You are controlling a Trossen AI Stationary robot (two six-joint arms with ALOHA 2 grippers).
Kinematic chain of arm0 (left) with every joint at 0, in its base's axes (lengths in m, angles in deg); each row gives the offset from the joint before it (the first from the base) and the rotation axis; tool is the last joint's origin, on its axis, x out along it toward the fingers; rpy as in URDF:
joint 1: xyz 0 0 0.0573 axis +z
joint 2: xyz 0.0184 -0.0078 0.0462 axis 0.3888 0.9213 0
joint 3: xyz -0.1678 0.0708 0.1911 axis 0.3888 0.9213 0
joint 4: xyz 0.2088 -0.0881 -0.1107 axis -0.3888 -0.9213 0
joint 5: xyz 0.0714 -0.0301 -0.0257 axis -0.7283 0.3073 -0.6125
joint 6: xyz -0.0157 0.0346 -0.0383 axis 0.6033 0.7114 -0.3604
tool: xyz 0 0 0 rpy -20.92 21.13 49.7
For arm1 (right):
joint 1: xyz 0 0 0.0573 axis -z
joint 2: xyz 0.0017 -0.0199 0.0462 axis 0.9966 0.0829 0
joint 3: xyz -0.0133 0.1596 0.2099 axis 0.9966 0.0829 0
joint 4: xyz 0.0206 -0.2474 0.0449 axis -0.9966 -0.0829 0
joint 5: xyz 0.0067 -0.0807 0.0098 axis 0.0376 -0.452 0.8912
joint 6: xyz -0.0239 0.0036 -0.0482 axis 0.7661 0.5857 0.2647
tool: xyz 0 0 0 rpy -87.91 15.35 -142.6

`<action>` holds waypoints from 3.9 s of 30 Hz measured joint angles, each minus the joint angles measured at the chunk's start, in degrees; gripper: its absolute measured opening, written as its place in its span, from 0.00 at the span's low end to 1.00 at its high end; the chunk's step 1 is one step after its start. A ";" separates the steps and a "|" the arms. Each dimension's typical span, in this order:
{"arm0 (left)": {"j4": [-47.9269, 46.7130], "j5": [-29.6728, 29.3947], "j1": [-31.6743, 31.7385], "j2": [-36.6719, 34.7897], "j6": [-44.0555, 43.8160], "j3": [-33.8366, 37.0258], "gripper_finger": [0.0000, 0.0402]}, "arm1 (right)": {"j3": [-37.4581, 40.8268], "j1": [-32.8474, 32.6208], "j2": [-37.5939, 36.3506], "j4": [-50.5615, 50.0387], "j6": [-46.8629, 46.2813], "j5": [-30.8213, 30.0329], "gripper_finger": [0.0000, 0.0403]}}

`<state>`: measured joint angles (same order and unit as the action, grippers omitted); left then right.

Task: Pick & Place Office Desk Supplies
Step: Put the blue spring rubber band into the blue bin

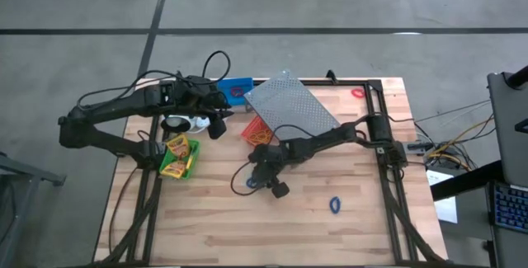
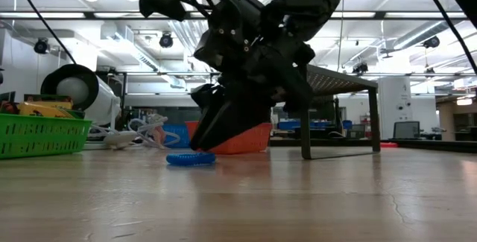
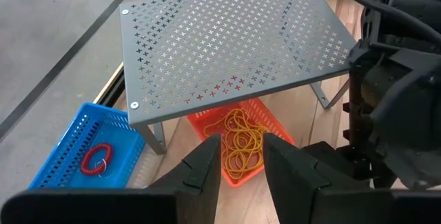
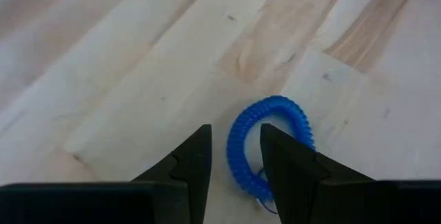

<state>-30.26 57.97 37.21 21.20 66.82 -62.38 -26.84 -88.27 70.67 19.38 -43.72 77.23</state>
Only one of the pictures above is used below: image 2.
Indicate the blue coil wristband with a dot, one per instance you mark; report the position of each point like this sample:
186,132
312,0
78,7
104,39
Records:
190,159

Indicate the red coil wristband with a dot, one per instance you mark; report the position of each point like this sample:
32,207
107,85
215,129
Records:
388,145

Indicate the blue plastic basket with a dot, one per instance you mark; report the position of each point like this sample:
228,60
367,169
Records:
175,132

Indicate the green plastic basket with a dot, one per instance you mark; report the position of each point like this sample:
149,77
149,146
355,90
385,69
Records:
41,137

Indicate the orange plastic basket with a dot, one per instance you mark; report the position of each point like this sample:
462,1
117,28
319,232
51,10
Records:
253,137

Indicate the white cylindrical desk lamp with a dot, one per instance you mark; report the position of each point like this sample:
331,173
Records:
100,100

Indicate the grey perforated metal riser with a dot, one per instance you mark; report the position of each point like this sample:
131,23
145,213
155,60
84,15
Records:
335,80

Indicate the white pillar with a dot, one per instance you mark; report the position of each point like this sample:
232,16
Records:
395,108

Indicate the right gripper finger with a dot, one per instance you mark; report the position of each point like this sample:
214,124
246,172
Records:
242,123
208,100

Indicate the grey office chair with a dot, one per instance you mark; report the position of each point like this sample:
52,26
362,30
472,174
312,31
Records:
406,130

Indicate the black monitor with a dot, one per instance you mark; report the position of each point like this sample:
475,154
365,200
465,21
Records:
7,96

